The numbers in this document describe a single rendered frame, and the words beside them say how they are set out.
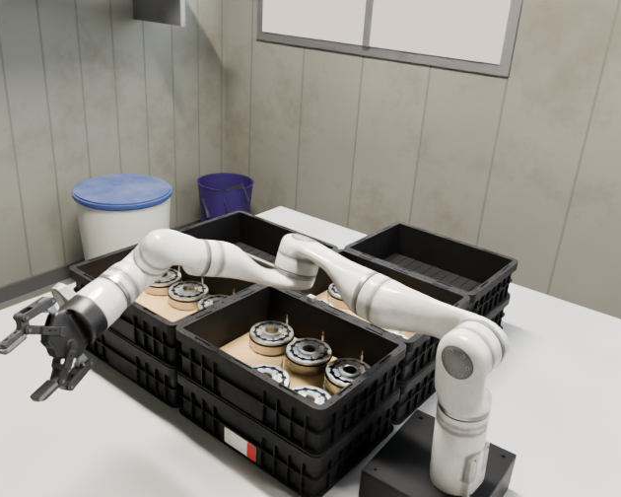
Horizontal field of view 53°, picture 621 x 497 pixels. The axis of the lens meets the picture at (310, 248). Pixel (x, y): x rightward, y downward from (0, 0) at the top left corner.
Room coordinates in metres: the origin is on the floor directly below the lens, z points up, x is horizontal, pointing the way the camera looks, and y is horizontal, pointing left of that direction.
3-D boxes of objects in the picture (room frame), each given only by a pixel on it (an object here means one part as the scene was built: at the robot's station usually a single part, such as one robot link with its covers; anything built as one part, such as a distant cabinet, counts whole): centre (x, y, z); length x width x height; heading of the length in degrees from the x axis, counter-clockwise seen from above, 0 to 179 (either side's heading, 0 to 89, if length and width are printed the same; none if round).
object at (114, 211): (2.92, 0.95, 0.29); 0.48 x 0.48 x 0.59
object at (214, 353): (1.11, 0.03, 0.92); 0.40 x 0.30 x 0.02; 52
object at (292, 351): (1.17, -0.01, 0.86); 0.10 x 0.10 x 0.01
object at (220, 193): (3.60, 0.53, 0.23); 0.38 x 0.35 x 0.47; 54
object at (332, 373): (1.10, -0.10, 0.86); 0.10 x 0.10 x 0.01
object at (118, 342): (1.35, 0.35, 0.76); 0.40 x 0.30 x 0.12; 52
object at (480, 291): (1.59, -0.34, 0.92); 0.40 x 0.30 x 0.02; 52
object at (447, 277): (1.59, -0.34, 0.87); 0.40 x 0.30 x 0.11; 52
